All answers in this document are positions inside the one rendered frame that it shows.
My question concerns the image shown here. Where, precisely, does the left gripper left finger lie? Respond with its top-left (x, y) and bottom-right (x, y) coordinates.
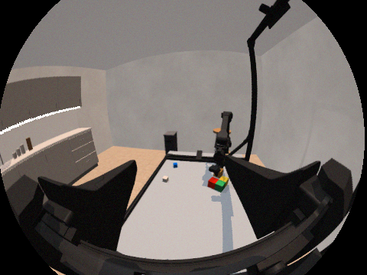
top-left (37, 160), bottom-right (138, 251)

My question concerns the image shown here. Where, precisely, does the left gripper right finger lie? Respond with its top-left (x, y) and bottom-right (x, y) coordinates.
top-left (224, 155), bottom-right (320, 239)

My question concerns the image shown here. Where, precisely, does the red cube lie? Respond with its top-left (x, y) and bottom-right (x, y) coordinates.
top-left (208, 177), bottom-right (218, 189)

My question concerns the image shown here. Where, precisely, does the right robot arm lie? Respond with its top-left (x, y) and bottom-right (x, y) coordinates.
top-left (213, 112), bottom-right (232, 166)

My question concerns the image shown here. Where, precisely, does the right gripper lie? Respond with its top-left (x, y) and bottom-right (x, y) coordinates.
top-left (209, 161), bottom-right (224, 177)

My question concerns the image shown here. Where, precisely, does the yellow cube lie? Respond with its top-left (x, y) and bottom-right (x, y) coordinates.
top-left (220, 176), bottom-right (229, 187)

